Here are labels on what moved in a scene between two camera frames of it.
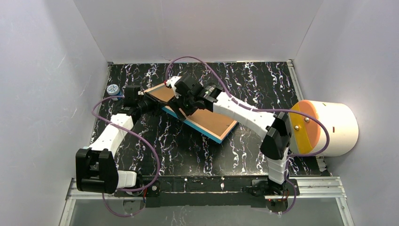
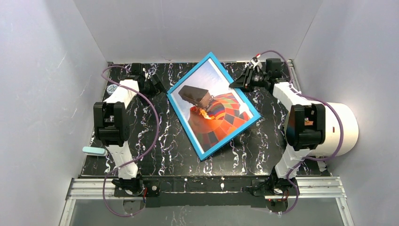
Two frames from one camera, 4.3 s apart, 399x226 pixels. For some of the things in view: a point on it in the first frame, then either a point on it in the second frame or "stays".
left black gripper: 149,104 to 154,82
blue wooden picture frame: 204,123 to 195,143
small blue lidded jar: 113,90 stays
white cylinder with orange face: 307,136 stays
